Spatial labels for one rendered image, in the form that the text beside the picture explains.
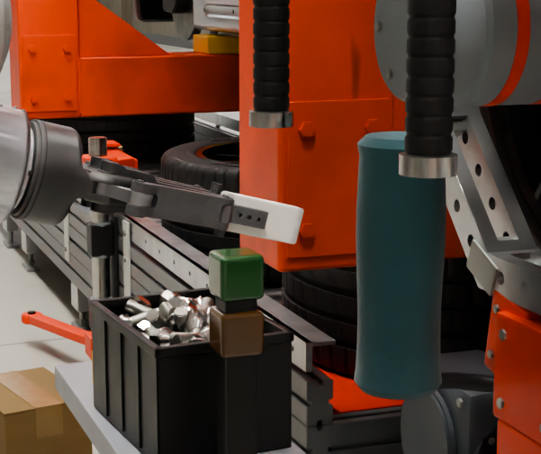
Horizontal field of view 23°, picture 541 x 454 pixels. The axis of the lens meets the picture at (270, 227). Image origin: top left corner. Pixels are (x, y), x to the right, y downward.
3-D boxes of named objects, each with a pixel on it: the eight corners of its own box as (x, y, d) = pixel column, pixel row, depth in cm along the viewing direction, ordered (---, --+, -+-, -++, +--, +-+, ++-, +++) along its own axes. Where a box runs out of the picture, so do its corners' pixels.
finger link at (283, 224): (224, 191, 104) (229, 193, 104) (301, 207, 107) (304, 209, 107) (216, 228, 104) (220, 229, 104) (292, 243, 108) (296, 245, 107)
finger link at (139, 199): (73, 163, 98) (93, 172, 93) (138, 177, 100) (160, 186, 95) (66, 195, 98) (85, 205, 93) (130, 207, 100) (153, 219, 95)
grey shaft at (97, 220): (121, 363, 291) (115, 139, 281) (96, 366, 289) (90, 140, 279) (111, 352, 299) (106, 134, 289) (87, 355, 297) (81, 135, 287)
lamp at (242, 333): (265, 356, 114) (265, 311, 114) (221, 360, 113) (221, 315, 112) (250, 343, 118) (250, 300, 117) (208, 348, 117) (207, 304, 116)
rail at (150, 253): (361, 486, 189) (363, 340, 185) (300, 495, 186) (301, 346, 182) (42, 206, 417) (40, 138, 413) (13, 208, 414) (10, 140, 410)
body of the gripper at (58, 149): (43, 123, 93) (163, 150, 97) (13, 112, 100) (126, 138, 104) (20, 226, 93) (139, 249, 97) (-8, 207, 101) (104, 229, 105)
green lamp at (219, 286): (265, 300, 113) (265, 254, 113) (221, 304, 112) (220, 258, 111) (250, 289, 117) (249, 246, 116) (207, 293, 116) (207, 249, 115)
